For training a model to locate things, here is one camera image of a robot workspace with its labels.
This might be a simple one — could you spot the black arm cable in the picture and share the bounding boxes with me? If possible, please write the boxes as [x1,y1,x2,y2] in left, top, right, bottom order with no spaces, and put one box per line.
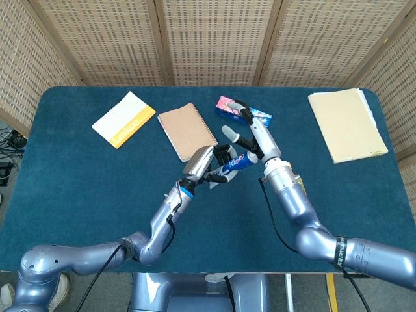
[74,203,183,312]
[258,177,372,312]

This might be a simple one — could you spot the white shoe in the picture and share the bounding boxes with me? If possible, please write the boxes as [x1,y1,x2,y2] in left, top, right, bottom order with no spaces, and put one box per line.
[0,283,16,306]
[47,272,71,312]

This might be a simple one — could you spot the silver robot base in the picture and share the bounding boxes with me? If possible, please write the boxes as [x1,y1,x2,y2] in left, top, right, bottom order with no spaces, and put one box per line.
[128,272,270,312]

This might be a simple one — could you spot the white and yellow booklet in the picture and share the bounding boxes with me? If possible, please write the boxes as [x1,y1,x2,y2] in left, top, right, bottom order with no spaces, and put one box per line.
[91,90,157,150]

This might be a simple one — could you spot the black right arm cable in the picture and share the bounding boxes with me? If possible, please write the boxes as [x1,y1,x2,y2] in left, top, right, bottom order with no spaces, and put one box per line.
[258,177,372,312]

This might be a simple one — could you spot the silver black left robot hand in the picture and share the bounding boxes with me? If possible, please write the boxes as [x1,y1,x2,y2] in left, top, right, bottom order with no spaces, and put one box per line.
[181,145,240,187]

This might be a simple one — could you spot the white table leg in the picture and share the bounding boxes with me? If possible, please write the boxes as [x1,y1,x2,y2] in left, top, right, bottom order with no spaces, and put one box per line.
[285,273,294,312]

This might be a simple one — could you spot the blue table cloth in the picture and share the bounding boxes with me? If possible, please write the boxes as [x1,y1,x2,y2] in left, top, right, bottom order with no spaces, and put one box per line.
[0,86,416,274]

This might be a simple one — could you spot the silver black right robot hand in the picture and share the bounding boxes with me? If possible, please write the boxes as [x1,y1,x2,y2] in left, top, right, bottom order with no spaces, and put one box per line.
[220,99,283,163]

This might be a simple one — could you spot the brown spiral notebook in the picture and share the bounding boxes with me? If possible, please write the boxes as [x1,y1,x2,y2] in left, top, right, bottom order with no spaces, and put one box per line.
[157,102,219,163]

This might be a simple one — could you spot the woven folding screen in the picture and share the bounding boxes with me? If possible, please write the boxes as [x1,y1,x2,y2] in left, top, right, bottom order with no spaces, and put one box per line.
[0,0,416,160]

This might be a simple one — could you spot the blue cookie box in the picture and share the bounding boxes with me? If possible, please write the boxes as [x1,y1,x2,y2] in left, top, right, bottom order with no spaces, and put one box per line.
[214,96,273,128]

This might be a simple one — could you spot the beige paper folder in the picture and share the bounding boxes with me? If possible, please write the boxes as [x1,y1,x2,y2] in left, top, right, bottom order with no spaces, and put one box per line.
[307,88,389,164]

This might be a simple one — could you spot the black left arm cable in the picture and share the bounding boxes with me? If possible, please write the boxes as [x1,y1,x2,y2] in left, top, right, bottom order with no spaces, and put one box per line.
[74,203,183,312]

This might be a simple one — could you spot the black printed arm strap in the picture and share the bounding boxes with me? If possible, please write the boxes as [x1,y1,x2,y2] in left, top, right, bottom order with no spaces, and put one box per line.
[333,236,349,269]

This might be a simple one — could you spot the black floor cables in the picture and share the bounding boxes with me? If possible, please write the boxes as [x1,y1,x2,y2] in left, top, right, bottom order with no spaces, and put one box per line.
[0,125,29,187]

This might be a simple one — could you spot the blue and white toothpaste tube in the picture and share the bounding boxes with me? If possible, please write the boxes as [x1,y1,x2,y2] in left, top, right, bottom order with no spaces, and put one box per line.
[209,151,261,191]

